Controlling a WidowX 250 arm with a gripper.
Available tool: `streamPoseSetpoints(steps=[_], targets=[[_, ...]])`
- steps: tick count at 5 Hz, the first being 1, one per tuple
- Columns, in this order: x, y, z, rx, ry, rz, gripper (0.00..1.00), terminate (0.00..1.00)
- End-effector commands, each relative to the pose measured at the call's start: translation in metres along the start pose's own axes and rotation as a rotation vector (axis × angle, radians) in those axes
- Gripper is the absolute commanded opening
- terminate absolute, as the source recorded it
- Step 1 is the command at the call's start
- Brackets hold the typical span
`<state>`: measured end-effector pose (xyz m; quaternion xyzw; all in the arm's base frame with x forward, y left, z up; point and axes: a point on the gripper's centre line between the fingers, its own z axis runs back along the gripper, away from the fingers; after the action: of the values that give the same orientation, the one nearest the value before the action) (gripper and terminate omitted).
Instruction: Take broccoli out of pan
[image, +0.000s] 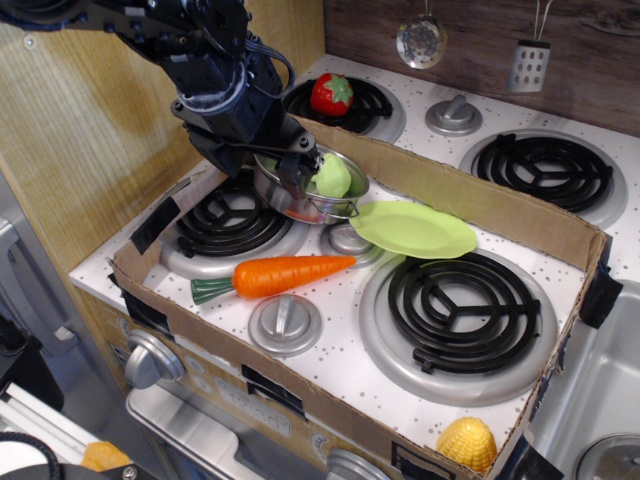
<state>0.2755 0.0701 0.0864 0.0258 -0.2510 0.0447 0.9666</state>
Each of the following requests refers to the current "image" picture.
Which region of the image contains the silver oven front knob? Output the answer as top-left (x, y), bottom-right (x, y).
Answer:
top-left (125, 329), bottom-right (186, 389)

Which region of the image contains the silver stove knob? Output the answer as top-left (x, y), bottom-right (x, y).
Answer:
top-left (319, 223), bottom-right (384, 268)
top-left (248, 294), bottom-right (323, 358)
top-left (425, 94), bottom-right (483, 137)

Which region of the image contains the small silver metal pan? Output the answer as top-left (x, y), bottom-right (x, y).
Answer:
top-left (254, 146), bottom-right (369, 224)

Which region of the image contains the silver oven door handle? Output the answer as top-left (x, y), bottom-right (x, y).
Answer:
top-left (126, 386), bottom-right (325, 479)

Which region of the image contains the red toy strawberry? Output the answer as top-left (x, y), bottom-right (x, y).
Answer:
top-left (310, 73), bottom-right (354, 117)

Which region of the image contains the yellow toy corn cob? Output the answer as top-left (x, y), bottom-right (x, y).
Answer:
top-left (436, 417), bottom-right (497, 474)

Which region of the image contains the back right black burner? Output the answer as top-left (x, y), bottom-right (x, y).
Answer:
top-left (470, 133), bottom-right (613, 213)

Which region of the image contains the light green toy broccoli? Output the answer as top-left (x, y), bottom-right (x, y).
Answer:
top-left (311, 152), bottom-right (352, 198)

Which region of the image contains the silver oven knob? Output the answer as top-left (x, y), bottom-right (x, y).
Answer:
top-left (326, 448), bottom-right (390, 480)
top-left (125, 329), bottom-right (186, 389)

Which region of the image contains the front right black burner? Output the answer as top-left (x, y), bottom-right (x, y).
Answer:
top-left (387, 253), bottom-right (542, 375)

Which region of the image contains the silver toy sink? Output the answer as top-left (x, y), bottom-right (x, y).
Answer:
top-left (525, 281), bottom-right (639, 479)

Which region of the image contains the black cable bottom left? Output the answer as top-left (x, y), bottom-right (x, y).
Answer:
top-left (0, 430), bottom-right (63, 480)

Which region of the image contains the front left black burner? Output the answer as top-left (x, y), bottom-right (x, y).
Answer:
top-left (177, 172), bottom-right (292, 258)

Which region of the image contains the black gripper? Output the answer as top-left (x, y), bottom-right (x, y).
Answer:
top-left (172, 74), bottom-right (320, 199)

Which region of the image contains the orange object bottom left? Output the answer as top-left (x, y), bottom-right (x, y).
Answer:
top-left (80, 441), bottom-right (131, 472)

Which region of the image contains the brown cardboard fence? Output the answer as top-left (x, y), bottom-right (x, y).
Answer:
top-left (112, 123), bottom-right (623, 479)

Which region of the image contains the back silver stove knob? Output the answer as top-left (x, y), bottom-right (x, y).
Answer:
top-left (425, 94), bottom-right (483, 137)

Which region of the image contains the hanging silver grater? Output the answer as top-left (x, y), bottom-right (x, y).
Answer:
top-left (506, 1), bottom-right (553, 94)

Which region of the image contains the light green plastic plate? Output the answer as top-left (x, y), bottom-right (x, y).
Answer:
top-left (350, 201), bottom-right (477, 259)

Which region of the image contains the orange toy carrot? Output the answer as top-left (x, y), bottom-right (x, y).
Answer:
top-left (191, 256), bottom-right (357, 305)

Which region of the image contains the middle silver stove knob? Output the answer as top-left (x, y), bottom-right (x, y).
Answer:
top-left (319, 223), bottom-right (384, 268)

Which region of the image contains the hanging silver strainer ladle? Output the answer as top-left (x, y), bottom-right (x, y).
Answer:
top-left (396, 1), bottom-right (448, 70)

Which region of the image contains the front silver stove knob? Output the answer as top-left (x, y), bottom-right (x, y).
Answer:
top-left (248, 294), bottom-right (323, 358)

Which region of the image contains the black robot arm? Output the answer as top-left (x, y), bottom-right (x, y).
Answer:
top-left (1, 1), bottom-right (321, 199)

